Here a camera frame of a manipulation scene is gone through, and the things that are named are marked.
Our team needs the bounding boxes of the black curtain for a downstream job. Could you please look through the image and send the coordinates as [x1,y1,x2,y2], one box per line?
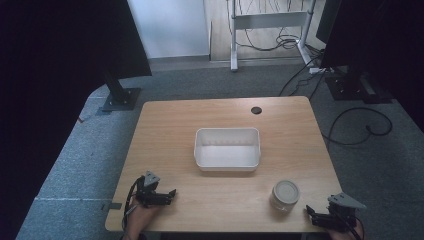
[315,0,424,134]
[0,0,153,240]

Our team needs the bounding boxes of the white metal stand frame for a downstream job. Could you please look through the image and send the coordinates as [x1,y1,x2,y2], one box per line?
[227,0,318,73]

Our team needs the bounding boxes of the grey table edge bracket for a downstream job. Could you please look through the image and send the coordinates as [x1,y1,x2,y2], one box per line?
[100,201,123,212]

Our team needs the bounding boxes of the black stand with square base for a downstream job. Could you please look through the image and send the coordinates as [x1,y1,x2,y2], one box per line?
[99,68,142,113]

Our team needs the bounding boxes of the white power strip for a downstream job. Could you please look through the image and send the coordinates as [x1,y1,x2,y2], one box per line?
[308,67,335,75]

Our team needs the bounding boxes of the right hand-held gripper cable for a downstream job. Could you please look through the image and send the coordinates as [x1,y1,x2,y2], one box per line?
[336,209,366,240]

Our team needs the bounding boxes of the bundle of black cables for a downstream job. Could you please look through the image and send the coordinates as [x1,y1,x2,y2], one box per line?
[237,0,303,52]

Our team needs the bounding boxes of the white plastic bin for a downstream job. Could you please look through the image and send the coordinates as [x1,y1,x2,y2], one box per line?
[193,127,262,173]

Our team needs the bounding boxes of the person's right hand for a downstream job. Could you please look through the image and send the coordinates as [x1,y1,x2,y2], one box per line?
[327,218,365,240]

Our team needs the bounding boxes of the left hand-held gripper cable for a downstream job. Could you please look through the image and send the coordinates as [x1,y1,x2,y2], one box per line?
[121,177,145,234]

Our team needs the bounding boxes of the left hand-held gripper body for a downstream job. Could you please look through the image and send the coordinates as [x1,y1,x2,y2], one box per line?
[134,170,161,207]

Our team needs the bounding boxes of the hand-held gripper cable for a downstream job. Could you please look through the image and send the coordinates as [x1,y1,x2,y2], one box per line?
[121,177,145,234]
[336,209,366,240]

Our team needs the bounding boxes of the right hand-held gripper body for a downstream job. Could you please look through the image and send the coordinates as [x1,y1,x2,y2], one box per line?
[325,192,367,233]

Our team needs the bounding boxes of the black stand with wide base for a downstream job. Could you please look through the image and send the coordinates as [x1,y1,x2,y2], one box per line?
[324,68,395,105]

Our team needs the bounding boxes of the black cable to power strip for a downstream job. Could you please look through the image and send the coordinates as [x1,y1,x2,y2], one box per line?
[277,54,324,101]

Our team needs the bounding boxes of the black looped floor cable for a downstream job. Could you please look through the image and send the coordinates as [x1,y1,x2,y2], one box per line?
[320,106,394,147]

